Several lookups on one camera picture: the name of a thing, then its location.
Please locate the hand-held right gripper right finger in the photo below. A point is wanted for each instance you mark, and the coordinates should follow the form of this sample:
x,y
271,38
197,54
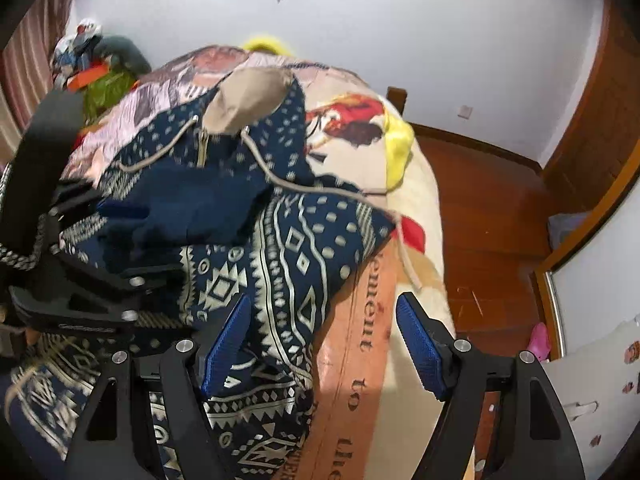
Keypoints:
x,y
417,340

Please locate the wooden door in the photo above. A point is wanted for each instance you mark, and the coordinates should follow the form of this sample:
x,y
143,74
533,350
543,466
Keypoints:
x,y
595,125

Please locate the pile of clothes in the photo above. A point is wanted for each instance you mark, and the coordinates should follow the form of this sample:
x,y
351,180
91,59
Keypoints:
x,y
75,42

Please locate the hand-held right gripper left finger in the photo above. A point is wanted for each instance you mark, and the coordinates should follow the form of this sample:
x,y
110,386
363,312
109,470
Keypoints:
x,y
227,350

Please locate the navy patterned hoodie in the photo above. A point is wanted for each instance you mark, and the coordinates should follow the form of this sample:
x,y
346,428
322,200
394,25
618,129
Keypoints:
x,y
300,240

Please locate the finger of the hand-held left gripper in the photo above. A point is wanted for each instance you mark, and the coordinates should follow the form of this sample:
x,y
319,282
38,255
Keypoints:
x,y
75,305
80,200

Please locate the orange cloth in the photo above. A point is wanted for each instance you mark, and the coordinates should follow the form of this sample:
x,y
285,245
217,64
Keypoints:
x,y
87,77

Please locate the newspaper print blanket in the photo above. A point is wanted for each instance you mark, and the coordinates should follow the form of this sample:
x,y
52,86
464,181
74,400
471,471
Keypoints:
x,y
350,360

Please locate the wooden bed post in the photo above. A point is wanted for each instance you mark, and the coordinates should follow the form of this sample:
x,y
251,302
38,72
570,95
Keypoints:
x,y
396,100

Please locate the white printed cloth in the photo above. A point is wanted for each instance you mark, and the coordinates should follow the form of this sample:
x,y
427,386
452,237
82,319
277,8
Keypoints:
x,y
600,410

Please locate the pink slipper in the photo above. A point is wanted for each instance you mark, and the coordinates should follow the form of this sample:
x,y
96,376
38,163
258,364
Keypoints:
x,y
540,342

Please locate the wooden framed mirror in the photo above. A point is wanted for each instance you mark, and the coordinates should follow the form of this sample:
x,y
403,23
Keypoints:
x,y
595,270

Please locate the grey cloth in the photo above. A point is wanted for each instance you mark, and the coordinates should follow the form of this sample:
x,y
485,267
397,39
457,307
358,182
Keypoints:
x,y
125,52

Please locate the striped curtain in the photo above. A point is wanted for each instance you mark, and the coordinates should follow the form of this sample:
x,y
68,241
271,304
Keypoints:
x,y
30,60

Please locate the white wall socket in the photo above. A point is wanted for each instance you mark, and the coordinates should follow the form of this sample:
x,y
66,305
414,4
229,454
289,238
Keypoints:
x,y
466,111

